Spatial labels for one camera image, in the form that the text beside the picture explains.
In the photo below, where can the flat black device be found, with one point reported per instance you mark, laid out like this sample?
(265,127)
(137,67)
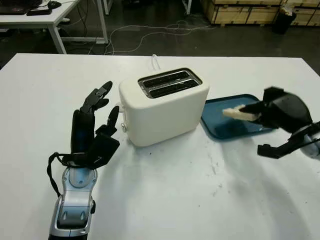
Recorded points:
(38,12)

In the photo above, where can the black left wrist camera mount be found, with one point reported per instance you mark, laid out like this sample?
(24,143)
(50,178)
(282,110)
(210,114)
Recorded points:
(102,150)

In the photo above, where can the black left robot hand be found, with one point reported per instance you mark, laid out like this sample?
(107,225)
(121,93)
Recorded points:
(82,130)

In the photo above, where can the round toaster dial knob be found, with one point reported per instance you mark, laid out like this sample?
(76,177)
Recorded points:
(124,127)

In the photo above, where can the white desk frame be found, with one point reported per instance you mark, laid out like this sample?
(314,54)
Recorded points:
(187,6)

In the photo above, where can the white office desk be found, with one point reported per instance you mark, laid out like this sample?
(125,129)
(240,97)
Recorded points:
(57,12)

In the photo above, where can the slice of white bread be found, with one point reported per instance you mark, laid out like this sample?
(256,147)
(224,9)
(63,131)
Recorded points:
(237,115)

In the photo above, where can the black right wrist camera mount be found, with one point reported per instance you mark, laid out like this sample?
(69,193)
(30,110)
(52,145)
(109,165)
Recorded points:
(268,150)

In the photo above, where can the blue plastic tray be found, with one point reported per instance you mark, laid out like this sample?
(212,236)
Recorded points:
(232,127)

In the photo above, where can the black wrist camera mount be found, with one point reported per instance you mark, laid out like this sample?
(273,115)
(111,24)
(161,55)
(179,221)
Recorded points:
(268,150)
(102,150)

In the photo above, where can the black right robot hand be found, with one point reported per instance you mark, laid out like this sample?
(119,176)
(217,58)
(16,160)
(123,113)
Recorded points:
(287,112)

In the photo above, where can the black computer mouse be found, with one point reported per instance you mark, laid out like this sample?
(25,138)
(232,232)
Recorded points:
(54,4)

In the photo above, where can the white toaster lever knob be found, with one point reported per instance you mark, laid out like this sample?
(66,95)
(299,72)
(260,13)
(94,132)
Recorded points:
(121,107)

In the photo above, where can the black trash bin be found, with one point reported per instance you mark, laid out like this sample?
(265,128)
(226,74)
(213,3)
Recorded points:
(282,23)

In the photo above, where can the cream white two-slot toaster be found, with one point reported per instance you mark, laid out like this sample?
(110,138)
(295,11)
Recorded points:
(165,117)

